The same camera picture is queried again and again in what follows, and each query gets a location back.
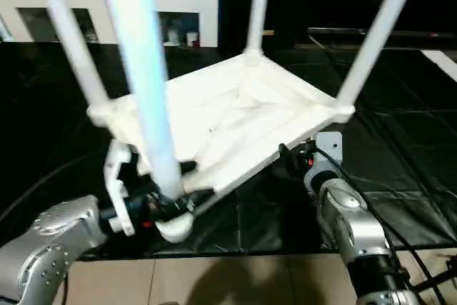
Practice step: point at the white plastic table top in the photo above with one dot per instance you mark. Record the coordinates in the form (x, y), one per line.
(235, 112)

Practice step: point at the white plastic table leg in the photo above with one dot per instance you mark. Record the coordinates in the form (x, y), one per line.
(143, 69)
(71, 33)
(257, 5)
(378, 33)

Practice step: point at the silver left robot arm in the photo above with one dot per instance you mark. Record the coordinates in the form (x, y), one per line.
(50, 248)

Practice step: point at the small tan label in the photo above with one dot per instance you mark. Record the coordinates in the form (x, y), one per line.
(268, 32)

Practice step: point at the black work mat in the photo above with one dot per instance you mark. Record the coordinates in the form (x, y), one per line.
(57, 119)

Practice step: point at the black stand legs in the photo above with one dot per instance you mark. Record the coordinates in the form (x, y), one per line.
(435, 276)

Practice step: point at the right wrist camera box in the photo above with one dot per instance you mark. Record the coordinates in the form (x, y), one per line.
(328, 144)

